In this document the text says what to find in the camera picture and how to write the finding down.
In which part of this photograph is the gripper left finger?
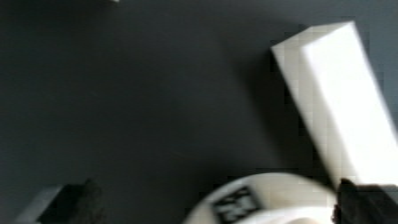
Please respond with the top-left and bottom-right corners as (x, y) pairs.
(15, 179), (107, 224)

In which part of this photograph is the white L-shaped fence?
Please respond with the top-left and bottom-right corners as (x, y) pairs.
(272, 21), (398, 185)

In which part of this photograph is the white round stool seat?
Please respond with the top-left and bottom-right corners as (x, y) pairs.
(182, 173), (336, 224)

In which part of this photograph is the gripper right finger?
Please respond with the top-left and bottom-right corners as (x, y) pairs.
(333, 179), (398, 224)

